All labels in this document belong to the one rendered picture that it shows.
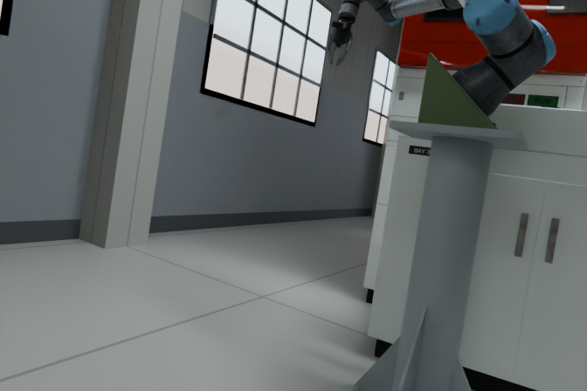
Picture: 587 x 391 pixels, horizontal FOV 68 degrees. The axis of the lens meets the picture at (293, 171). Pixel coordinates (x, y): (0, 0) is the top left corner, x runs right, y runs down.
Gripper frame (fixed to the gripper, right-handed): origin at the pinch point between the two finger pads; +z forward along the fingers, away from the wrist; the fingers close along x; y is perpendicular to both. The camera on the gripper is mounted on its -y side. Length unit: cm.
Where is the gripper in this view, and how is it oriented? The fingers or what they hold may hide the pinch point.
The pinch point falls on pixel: (334, 61)
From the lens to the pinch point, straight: 183.2
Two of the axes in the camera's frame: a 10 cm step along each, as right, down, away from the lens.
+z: -2.6, 9.6, -0.7
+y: 2.2, 1.3, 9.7
